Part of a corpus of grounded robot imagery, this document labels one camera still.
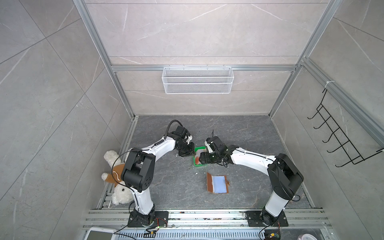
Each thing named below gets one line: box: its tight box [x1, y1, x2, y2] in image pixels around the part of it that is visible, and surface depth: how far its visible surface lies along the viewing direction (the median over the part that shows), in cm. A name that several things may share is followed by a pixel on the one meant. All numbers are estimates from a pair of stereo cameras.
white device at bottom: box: [84, 227, 118, 240], surface depth 67 cm
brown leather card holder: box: [207, 172, 230, 194], surface depth 85 cm
